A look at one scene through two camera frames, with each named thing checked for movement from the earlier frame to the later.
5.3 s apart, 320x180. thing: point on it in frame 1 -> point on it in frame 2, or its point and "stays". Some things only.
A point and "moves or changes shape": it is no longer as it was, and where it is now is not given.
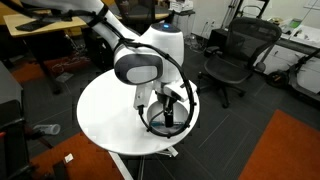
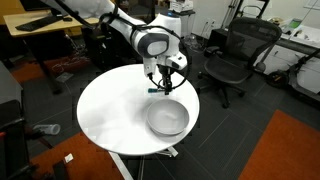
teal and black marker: x=162 y=124 moves or changes shape
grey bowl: x=157 y=118 stays
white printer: x=181 y=5 stays
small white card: x=69 y=157 stays
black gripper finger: x=169 y=115 -> x=166 y=76
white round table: x=106 y=114 stays
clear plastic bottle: x=53 y=129 stays
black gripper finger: x=166 y=101 -> x=164 y=72
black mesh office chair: x=247 y=40 stays
